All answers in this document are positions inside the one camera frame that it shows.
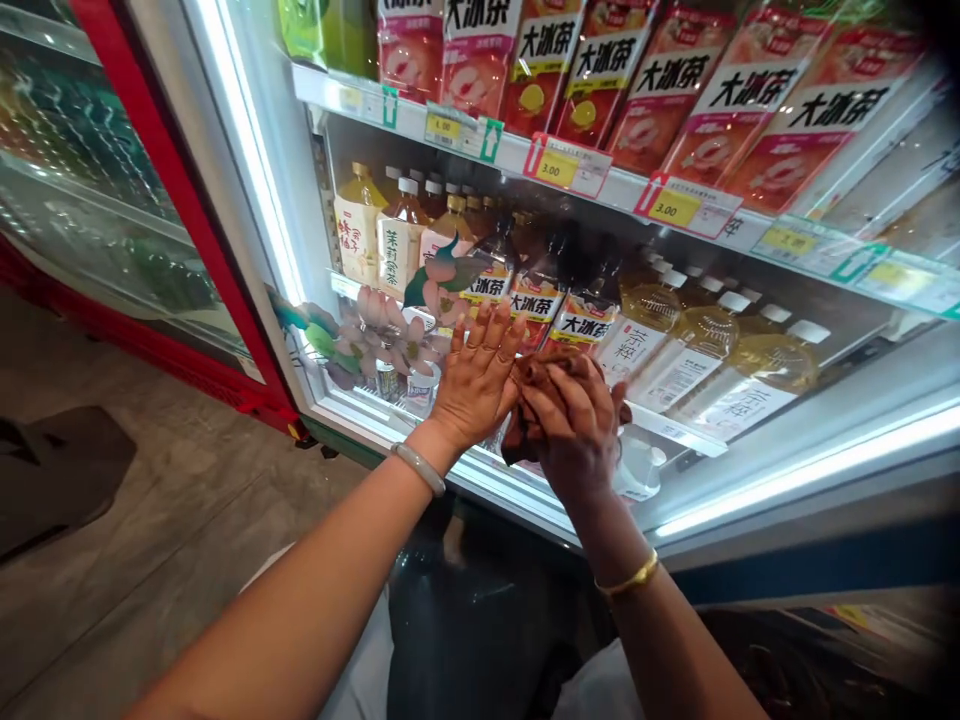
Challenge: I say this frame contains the green drink bottles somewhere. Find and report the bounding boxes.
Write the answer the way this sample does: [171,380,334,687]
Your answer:
[277,0,380,82]

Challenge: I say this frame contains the group of dark tea bottles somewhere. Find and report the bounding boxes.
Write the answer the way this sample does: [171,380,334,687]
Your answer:
[419,168,628,363]

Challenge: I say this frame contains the row of large red-label bottles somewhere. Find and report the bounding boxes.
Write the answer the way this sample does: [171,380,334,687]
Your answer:
[374,0,928,219]

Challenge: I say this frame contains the white glass-door display fridge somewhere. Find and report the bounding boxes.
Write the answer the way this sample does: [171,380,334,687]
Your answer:
[123,0,960,575]

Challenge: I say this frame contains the small white cup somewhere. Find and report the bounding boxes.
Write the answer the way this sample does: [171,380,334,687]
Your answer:
[405,362,442,412]

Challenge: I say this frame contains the person's left hand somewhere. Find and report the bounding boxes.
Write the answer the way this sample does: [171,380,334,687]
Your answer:
[418,302,530,468]

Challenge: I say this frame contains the amber bottle with orange label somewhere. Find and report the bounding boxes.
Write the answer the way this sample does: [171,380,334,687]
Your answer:
[332,161,390,288]

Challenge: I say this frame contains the red glass-door fridge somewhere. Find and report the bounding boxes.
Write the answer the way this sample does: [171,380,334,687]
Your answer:
[0,0,305,436]

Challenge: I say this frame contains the group of pale yellow bottles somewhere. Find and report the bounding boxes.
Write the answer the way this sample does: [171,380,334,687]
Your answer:
[596,247,834,445]

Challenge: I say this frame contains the person's body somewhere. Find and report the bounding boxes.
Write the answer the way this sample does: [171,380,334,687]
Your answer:
[243,539,628,720]

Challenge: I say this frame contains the white plastic bottle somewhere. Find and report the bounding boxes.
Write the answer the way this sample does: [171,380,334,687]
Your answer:
[613,425,670,502]

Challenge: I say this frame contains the brown cleaning cloth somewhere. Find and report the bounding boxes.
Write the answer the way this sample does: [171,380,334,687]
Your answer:
[499,346,636,468]

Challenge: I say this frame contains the person's right hand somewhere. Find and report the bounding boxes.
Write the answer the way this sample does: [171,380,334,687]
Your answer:
[517,361,629,516]

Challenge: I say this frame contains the row of shelf price tags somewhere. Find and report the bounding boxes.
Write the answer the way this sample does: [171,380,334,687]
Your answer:
[333,78,960,320]

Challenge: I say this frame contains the pink flower door sticker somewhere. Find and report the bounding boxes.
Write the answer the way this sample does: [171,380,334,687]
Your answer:
[271,230,490,393]

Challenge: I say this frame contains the amber bottle with green-print label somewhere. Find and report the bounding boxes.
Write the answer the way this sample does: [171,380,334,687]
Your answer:
[373,176,432,300]

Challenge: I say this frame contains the amber bottle with pink label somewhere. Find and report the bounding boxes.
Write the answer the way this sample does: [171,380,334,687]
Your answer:
[416,193,477,301]

